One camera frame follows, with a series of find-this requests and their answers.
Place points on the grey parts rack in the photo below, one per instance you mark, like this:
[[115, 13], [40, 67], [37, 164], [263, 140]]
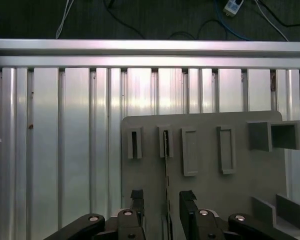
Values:
[[240, 185]]

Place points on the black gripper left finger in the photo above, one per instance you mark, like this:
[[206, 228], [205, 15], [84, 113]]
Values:
[[130, 225]]

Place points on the white power strip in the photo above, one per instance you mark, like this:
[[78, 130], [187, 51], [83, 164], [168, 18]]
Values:
[[233, 7]]

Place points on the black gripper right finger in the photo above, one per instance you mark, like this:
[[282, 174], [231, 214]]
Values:
[[190, 225]]

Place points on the green RAM stick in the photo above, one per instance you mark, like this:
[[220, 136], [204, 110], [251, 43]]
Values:
[[167, 180]]

